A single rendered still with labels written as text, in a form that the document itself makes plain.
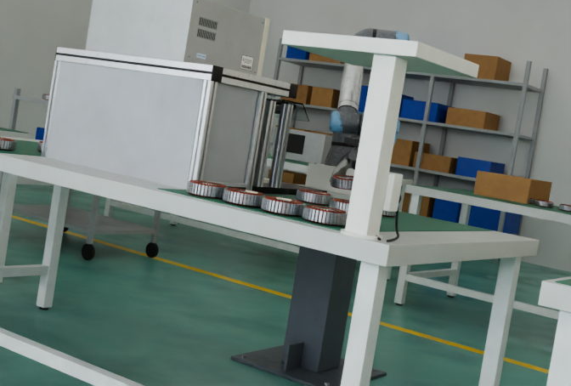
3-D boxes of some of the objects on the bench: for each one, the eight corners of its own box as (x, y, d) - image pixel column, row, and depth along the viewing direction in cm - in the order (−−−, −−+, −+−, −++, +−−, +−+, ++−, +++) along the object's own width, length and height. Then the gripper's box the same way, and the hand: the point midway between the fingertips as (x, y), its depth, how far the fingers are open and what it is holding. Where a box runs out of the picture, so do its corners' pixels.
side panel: (244, 192, 286) (260, 91, 285) (251, 193, 285) (267, 93, 283) (186, 189, 263) (203, 79, 262) (194, 190, 262) (211, 81, 260)
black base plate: (193, 169, 362) (194, 163, 361) (326, 196, 325) (327, 190, 325) (108, 161, 323) (109, 156, 323) (248, 192, 287) (249, 185, 287)
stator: (288, 199, 284) (290, 187, 284) (310, 201, 293) (312, 189, 292) (315, 205, 277) (317, 193, 277) (337, 207, 285) (339, 195, 285)
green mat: (88, 147, 399) (88, 146, 399) (192, 168, 364) (192, 168, 364) (-108, 127, 321) (-108, 127, 321) (0, 152, 287) (1, 152, 287)
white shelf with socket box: (328, 215, 251) (354, 53, 249) (449, 241, 230) (479, 65, 228) (253, 213, 223) (283, 30, 220) (384, 244, 202) (418, 41, 199)
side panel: (101, 161, 323) (115, 71, 322) (107, 162, 321) (121, 72, 320) (40, 156, 300) (54, 59, 299) (46, 157, 298) (60, 60, 297)
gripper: (400, 149, 305) (377, 200, 298) (354, 141, 316) (330, 190, 309) (392, 135, 299) (368, 186, 292) (345, 127, 310) (321, 177, 303)
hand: (346, 183), depth 298 cm, fingers closed on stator, 13 cm apart
